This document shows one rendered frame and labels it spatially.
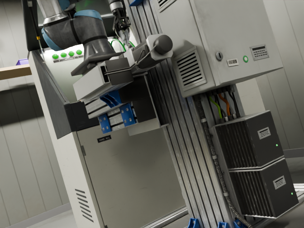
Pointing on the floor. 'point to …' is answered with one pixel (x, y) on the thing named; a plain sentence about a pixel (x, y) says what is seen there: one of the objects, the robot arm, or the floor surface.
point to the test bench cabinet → (80, 181)
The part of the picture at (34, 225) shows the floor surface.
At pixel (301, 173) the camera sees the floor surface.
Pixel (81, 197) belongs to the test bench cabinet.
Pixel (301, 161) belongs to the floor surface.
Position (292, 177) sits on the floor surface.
